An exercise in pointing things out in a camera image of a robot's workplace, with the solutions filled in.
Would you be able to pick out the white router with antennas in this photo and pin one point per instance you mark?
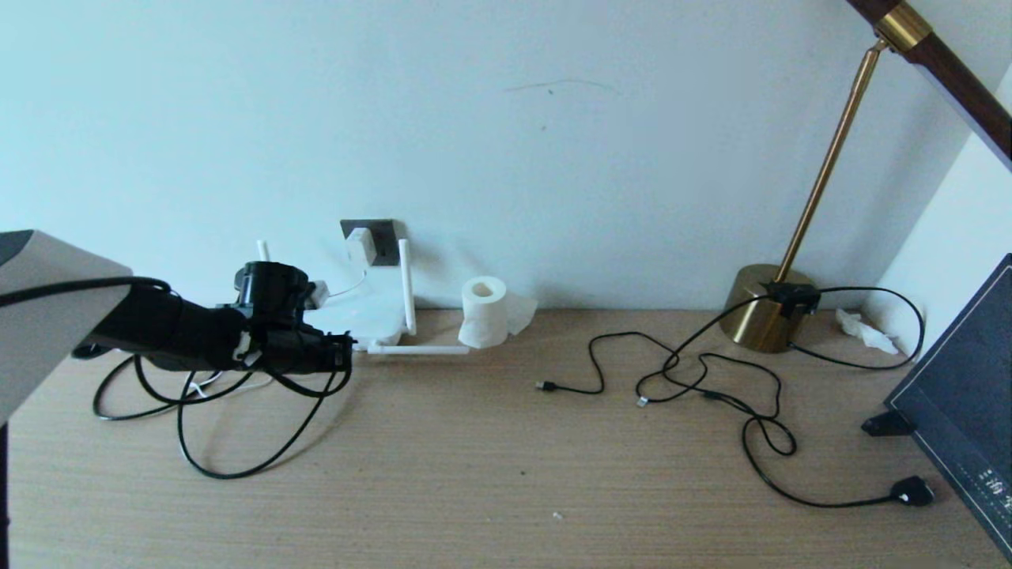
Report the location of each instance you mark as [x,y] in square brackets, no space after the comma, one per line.
[379,316]

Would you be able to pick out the brass desk lamp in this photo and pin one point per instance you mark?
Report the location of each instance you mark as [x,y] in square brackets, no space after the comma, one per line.
[755,316]

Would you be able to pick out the white power adapter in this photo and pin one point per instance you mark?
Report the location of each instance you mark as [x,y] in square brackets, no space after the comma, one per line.
[360,246]

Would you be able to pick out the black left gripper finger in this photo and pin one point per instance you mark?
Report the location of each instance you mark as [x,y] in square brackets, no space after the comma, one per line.
[340,344]
[340,362]

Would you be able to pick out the grey wall socket plate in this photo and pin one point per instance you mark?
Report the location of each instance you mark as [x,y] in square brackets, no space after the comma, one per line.
[387,237]

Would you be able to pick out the white toilet paper roll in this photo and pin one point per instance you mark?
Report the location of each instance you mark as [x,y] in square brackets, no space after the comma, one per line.
[482,316]

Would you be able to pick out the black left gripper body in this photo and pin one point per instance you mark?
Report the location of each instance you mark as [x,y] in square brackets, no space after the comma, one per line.
[281,332]

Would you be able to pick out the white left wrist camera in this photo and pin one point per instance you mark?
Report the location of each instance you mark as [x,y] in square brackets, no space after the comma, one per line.
[318,294]

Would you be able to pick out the crumpled white tissue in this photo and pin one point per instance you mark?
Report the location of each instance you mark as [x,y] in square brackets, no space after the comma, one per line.
[868,332]

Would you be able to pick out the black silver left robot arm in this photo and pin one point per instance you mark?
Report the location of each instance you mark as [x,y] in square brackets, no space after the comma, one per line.
[47,316]

